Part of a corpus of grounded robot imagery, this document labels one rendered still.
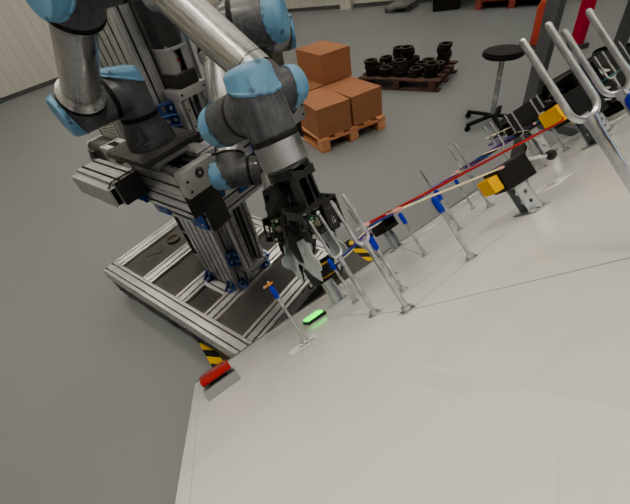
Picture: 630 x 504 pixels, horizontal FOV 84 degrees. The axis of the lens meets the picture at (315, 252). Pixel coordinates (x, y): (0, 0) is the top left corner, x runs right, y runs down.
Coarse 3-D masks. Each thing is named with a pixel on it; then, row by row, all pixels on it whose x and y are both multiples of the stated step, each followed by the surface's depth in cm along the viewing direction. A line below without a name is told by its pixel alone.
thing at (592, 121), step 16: (528, 48) 19; (560, 48) 19; (576, 64) 19; (544, 80) 19; (560, 96) 19; (592, 96) 19; (592, 112) 19; (592, 128) 19; (608, 144) 19; (624, 160) 19; (624, 176) 19
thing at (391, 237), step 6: (390, 216) 93; (384, 222) 94; (390, 222) 94; (396, 222) 92; (378, 228) 93; (384, 228) 91; (390, 228) 91; (372, 234) 102; (378, 234) 95; (384, 234) 95; (390, 234) 96; (390, 240) 94; (396, 246) 93; (390, 252) 94
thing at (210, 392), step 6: (228, 372) 57; (234, 372) 55; (222, 378) 55; (228, 378) 55; (234, 378) 55; (216, 384) 54; (222, 384) 54; (228, 384) 55; (204, 390) 55; (210, 390) 54; (216, 390) 54; (222, 390) 54; (210, 396) 53
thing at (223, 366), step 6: (216, 366) 58; (222, 366) 55; (228, 366) 55; (210, 372) 55; (216, 372) 55; (222, 372) 55; (204, 378) 54; (210, 378) 54; (216, 378) 55; (204, 384) 54; (210, 384) 55
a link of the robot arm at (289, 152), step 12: (276, 144) 51; (288, 144) 51; (300, 144) 53; (264, 156) 52; (276, 156) 52; (288, 156) 52; (300, 156) 53; (264, 168) 54; (276, 168) 52; (288, 168) 53
